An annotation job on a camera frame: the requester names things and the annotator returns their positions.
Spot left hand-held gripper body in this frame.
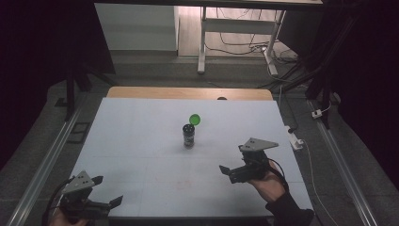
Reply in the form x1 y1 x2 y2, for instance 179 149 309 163
58 169 112 221

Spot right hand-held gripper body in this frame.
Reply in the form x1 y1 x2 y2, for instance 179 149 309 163
228 137 279 185

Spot spice jar with green lid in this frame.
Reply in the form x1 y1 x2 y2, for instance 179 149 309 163
182 113 202 150

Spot person's left hand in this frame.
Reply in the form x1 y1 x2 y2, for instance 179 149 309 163
47 207 89 226

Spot person's right hand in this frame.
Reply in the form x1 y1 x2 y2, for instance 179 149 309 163
248 169 287 203

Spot white power strip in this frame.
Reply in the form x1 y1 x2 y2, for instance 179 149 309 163
283 124 305 152

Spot white foam board mat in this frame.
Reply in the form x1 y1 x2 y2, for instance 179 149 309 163
72 97 314 218

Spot wooden table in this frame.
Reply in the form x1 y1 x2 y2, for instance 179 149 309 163
105 87 274 102

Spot black metal stand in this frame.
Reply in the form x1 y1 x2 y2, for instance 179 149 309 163
55 60 119 122
257 12 361 130

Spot black curtain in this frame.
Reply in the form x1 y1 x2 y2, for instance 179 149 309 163
277 0 399 196
0 0 117 172

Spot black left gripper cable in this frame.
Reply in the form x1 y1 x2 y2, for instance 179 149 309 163
40 176 75 226

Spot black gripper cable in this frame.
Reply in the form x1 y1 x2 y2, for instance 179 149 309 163
40 176 75 226
266 157 290 193

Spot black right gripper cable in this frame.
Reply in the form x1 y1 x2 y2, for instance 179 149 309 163
266 157 290 193

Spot aluminium floor rail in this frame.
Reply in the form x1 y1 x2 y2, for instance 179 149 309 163
306 99 381 226
6 93 89 226

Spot black rectangular floor frame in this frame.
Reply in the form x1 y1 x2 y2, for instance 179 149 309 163
67 121 92 145

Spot thin white cable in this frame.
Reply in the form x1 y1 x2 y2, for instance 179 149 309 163
301 138 341 226

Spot black floor cables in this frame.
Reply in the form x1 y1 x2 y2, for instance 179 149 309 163
204 7 299 65

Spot white desk frame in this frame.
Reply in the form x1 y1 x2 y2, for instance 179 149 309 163
93 0 324 76

